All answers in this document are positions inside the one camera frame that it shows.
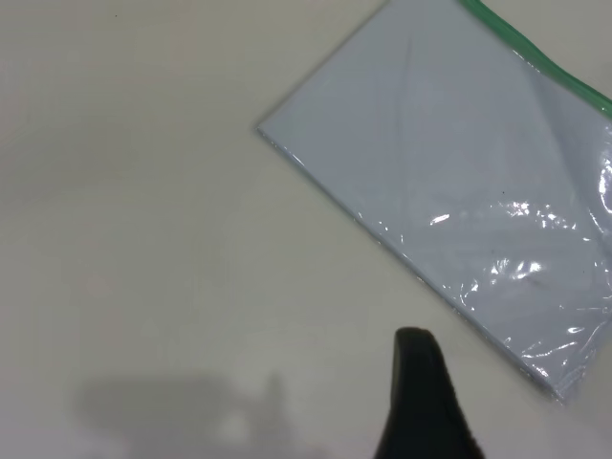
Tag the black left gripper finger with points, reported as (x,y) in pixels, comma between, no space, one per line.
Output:
(416,406)

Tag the clear zip bag green zipper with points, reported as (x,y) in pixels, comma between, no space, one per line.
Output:
(430,167)

